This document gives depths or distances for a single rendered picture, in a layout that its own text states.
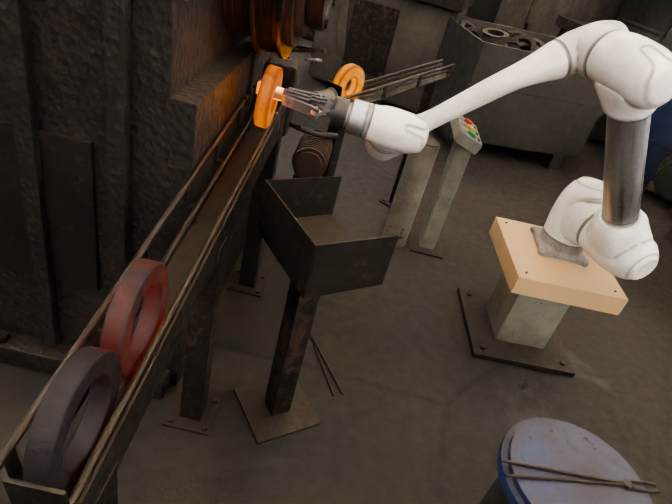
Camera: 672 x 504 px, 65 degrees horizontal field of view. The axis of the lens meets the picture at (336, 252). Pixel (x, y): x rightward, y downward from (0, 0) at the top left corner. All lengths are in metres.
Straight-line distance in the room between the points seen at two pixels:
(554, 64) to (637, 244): 0.61
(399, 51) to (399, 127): 2.89
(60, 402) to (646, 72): 1.28
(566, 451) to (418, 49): 3.34
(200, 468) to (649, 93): 1.41
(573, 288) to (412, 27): 2.74
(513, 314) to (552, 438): 0.86
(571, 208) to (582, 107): 2.15
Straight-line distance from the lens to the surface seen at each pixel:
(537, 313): 2.10
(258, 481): 1.51
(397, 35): 4.20
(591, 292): 1.90
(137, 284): 0.82
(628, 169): 1.62
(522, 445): 1.24
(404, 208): 2.37
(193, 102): 1.16
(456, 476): 1.69
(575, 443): 1.32
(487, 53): 3.56
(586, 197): 1.90
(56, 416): 0.71
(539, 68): 1.50
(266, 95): 1.32
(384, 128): 1.33
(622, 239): 1.76
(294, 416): 1.63
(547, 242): 1.99
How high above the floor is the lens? 1.29
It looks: 34 degrees down
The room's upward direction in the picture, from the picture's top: 15 degrees clockwise
